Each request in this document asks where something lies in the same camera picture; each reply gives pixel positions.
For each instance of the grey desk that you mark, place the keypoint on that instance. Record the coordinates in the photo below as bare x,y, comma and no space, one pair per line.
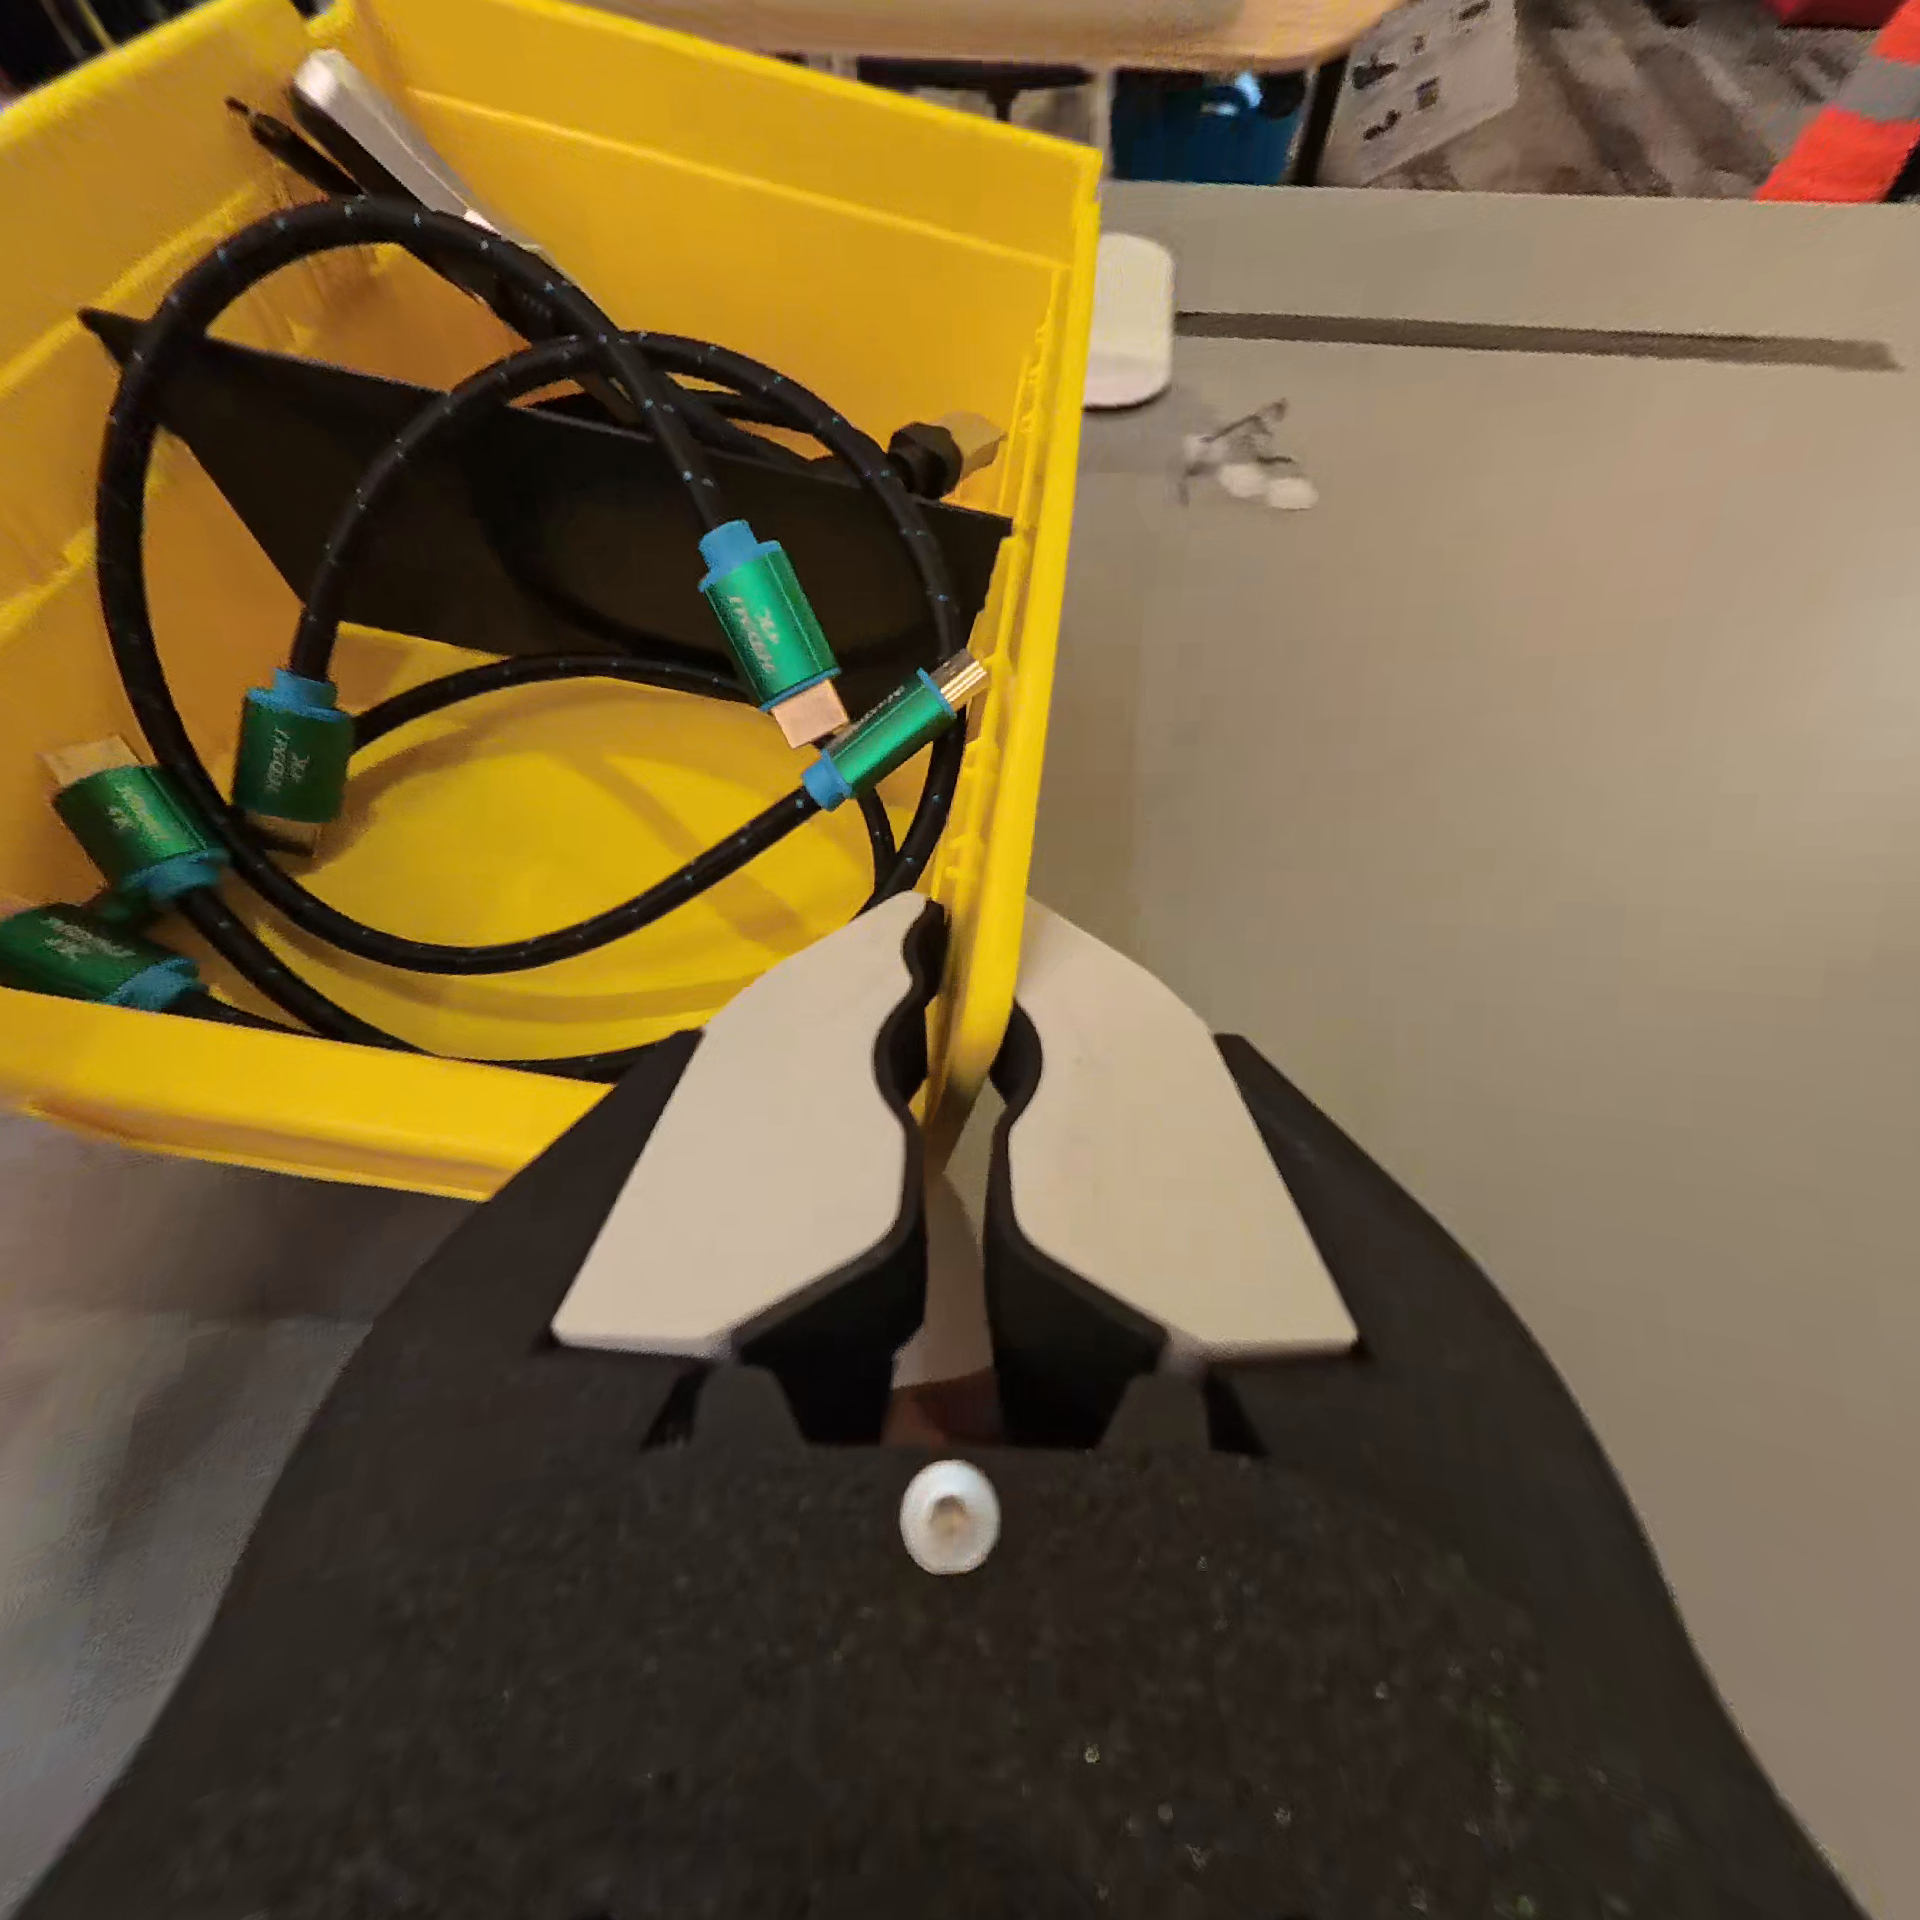
1502,750

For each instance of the blue container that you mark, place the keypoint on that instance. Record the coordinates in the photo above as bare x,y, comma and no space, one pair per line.
1199,135

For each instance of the yellow plastic bin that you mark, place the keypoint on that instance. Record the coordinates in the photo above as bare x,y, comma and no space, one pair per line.
601,166

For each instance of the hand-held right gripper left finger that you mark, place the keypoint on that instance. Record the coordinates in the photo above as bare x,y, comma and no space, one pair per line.
752,1187

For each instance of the grey multiport hub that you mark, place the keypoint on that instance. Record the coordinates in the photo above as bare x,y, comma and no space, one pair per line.
375,129

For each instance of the printed paper sheet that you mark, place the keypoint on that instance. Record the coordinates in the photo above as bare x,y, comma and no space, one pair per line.
1426,75

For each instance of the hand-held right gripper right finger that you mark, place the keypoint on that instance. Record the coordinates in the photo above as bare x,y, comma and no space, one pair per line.
1156,1187

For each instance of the white round puck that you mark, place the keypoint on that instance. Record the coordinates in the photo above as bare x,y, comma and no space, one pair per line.
1129,323

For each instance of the orange red cloth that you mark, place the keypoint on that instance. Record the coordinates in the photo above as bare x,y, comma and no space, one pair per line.
1853,122

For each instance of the black bin divider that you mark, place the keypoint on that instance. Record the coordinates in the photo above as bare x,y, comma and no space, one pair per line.
601,526

